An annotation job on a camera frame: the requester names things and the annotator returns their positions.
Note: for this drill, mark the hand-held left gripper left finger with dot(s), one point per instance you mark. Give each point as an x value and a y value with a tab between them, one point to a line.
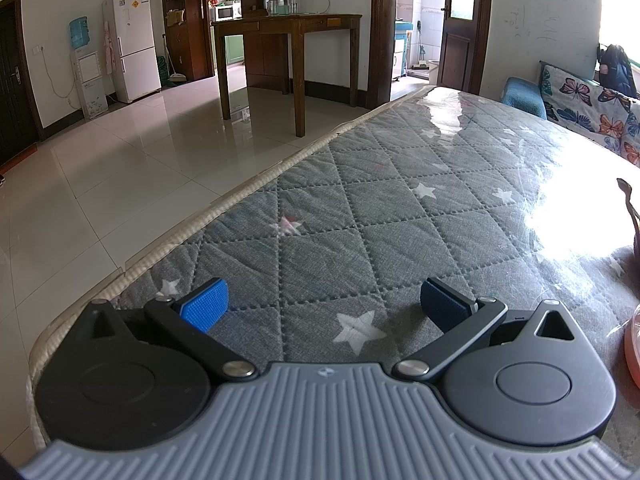
205	305

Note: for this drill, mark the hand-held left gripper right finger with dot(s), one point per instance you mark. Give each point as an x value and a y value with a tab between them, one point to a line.
440	301

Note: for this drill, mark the clear bottle with antler lid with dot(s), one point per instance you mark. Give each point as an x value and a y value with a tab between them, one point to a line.
634	355

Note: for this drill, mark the grey quilted star mat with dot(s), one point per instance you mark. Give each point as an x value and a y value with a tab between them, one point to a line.
400	210

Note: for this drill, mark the blue sofa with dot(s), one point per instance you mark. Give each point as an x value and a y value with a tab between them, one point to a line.
522	95

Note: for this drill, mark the white broom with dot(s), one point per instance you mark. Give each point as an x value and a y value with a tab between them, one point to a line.
176	77

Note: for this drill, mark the butterfly print cushion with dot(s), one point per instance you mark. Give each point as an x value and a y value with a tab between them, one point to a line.
590	105

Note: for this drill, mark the wooden glass-panel door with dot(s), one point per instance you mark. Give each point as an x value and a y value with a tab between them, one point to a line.
460	50

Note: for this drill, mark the white water dispenser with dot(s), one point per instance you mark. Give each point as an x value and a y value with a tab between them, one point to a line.
87	80

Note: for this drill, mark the blue plastic cabinet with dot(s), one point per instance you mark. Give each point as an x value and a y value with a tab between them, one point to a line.
400	50

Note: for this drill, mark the wooden shelf cabinet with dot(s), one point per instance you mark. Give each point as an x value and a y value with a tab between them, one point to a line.
192	45

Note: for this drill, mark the white refrigerator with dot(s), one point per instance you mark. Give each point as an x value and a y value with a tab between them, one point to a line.
135	45

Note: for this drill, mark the pink hanging cloth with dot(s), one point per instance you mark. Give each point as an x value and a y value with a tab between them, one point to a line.
107	47

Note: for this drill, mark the black backpack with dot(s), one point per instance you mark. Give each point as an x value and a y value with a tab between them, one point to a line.
617	72

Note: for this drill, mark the dark entrance door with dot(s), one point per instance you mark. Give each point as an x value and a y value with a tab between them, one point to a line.
12	85

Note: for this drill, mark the white microwave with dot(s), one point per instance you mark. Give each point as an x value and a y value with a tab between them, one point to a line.
227	11

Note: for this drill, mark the dark wooden table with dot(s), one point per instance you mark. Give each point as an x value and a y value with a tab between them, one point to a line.
290	22

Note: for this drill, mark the row of glass jars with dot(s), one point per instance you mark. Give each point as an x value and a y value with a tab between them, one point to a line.
282	4

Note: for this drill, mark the wooden door frame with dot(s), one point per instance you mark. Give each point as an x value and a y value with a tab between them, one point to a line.
382	35

